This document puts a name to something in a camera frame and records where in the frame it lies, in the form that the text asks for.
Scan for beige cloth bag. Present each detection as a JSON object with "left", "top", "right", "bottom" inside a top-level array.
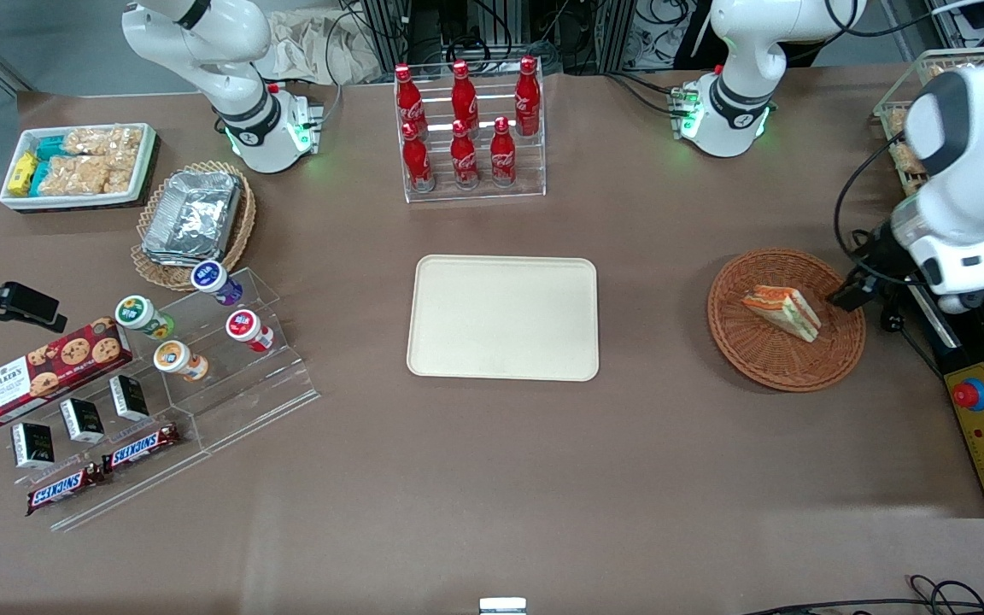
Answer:
[{"left": 266, "top": 9, "right": 384, "bottom": 86}]

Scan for green lid yogurt cup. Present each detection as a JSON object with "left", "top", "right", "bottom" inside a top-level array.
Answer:
[{"left": 114, "top": 295, "right": 175, "bottom": 340}]

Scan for red lid yogurt cup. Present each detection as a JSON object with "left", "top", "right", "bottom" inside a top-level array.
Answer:
[{"left": 225, "top": 309, "right": 275, "bottom": 353}]

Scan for purple lid yogurt cup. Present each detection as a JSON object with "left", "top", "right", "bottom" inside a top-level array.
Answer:
[{"left": 190, "top": 261, "right": 244, "bottom": 307}]

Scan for clear acrylic stepped stand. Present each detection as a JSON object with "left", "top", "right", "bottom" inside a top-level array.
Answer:
[{"left": 0, "top": 266, "right": 320, "bottom": 532}]

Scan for triangular layered sandwich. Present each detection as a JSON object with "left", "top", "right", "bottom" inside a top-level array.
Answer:
[{"left": 741, "top": 285, "right": 823, "bottom": 343}]

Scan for oval wicker basket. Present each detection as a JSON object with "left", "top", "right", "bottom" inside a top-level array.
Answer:
[{"left": 131, "top": 160, "right": 257, "bottom": 292}]

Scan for white wire snack rack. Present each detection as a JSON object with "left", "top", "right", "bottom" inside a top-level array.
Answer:
[{"left": 873, "top": 46, "right": 984, "bottom": 202}]

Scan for orange lid yogurt cup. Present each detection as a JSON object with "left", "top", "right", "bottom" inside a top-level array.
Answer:
[{"left": 153, "top": 339, "right": 209, "bottom": 382}]

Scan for black cooking appliance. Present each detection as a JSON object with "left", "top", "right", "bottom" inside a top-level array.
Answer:
[{"left": 906, "top": 256, "right": 984, "bottom": 518}]

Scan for red cola bottle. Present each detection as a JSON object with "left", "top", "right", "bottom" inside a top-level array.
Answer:
[
  {"left": 489, "top": 117, "right": 518, "bottom": 187},
  {"left": 395, "top": 64, "right": 427, "bottom": 138},
  {"left": 514, "top": 56, "right": 542, "bottom": 138},
  {"left": 451, "top": 60, "right": 480, "bottom": 131},
  {"left": 449, "top": 120, "right": 480, "bottom": 190},
  {"left": 401, "top": 122, "right": 436, "bottom": 193}
]

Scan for round brown wicker basket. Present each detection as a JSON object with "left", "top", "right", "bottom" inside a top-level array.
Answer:
[{"left": 707, "top": 249, "right": 867, "bottom": 393}]

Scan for rice cracker snack bag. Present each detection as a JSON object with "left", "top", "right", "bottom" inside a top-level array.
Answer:
[
  {"left": 63, "top": 126, "right": 144, "bottom": 160},
  {"left": 38, "top": 154, "right": 137, "bottom": 196}
]

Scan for small black white box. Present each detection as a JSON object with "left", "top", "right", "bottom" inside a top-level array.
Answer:
[
  {"left": 108, "top": 375, "right": 150, "bottom": 423},
  {"left": 11, "top": 422, "right": 56, "bottom": 470},
  {"left": 59, "top": 397, "right": 106, "bottom": 444}
]

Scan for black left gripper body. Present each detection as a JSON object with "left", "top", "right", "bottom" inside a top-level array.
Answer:
[{"left": 852, "top": 218, "right": 920, "bottom": 288}]

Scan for black power cable with plug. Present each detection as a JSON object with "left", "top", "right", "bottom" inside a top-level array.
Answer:
[{"left": 851, "top": 229, "right": 944, "bottom": 378}]

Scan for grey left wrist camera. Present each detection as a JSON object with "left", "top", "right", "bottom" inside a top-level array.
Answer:
[{"left": 828, "top": 272, "right": 879, "bottom": 313}]

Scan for white rectangular snack bin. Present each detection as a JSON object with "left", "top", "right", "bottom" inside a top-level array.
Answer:
[{"left": 0, "top": 123, "right": 158, "bottom": 211}]

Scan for yellow snack packet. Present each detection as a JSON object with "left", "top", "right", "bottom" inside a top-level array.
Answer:
[{"left": 7, "top": 151, "right": 39, "bottom": 196}]

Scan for red Walkers cookie box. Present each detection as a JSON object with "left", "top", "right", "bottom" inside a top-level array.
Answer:
[{"left": 0, "top": 317, "right": 133, "bottom": 428}]

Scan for black cable on table edge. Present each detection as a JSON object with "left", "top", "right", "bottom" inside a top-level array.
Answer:
[{"left": 740, "top": 574, "right": 984, "bottom": 615}]

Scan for Snickers chocolate bar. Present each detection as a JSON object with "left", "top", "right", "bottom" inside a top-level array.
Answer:
[
  {"left": 26, "top": 463, "right": 109, "bottom": 517},
  {"left": 101, "top": 424, "right": 181, "bottom": 473}
]

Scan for cream plastic tray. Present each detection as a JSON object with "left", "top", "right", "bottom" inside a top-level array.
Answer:
[{"left": 407, "top": 255, "right": 600, "bottom": 382}]

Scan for black base cables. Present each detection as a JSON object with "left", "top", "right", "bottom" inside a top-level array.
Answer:
[{"left": 601, "top": 71, "right": 682, "bottom": 118}]

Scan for stack of foil trays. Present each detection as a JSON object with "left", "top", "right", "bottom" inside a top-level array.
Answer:
[{"left": 141, "top": 170, "right": 243, "bottom": 265}]

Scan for clear acrylic bottle rack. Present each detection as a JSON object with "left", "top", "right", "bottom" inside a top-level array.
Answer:
[{"left": 394, "top": 58, "right": 548, "bottom": 204}]

